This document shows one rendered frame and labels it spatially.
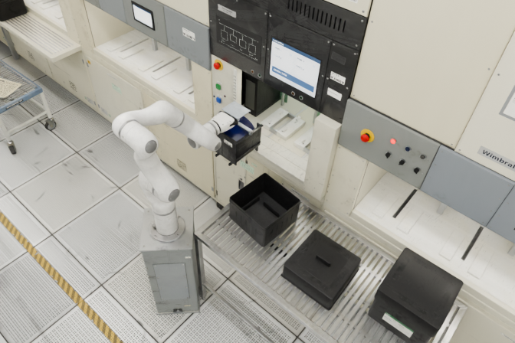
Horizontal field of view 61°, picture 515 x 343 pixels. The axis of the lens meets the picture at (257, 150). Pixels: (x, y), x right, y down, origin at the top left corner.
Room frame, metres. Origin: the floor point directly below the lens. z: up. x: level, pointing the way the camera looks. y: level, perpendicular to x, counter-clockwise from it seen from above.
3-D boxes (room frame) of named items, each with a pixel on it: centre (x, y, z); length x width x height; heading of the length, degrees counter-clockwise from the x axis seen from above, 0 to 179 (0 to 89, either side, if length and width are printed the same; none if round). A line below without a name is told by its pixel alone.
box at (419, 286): (0.98, -0.76, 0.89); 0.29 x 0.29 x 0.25; 53
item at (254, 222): (1.48, -0.06, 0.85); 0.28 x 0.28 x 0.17; 46
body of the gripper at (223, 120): (1.72, 0.20, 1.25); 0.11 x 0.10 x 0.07; 141
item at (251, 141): (1.80, 0.13, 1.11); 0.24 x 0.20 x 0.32; 51
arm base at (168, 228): (1.38, 0.47, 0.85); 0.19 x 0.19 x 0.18
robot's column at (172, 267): (1.38, 0.47, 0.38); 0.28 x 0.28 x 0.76; 7
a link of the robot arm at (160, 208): (1.41, 0.49, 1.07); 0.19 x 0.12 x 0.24; 51
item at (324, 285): (1.17, -0.36, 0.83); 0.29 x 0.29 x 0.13; 53
